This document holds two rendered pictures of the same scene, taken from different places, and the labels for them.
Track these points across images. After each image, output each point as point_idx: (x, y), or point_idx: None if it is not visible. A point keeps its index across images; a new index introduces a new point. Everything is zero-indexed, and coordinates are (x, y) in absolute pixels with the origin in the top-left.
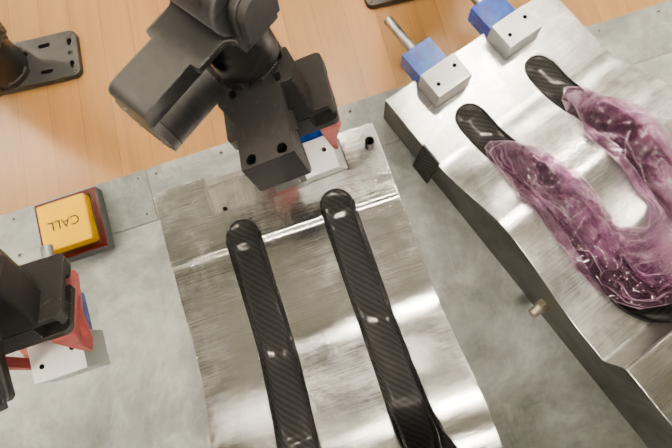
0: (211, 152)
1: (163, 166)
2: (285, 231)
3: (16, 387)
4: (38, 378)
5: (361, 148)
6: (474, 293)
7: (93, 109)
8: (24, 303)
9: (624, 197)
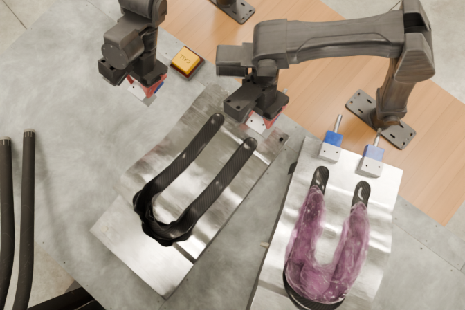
0: None
1: None
2: (228, 133)
3: (124, 84)
4: (129, 88)
5: (277, 138)
6: (257, 219)
7: (232, 37)
8: (145, 68)
9: (327, 250)
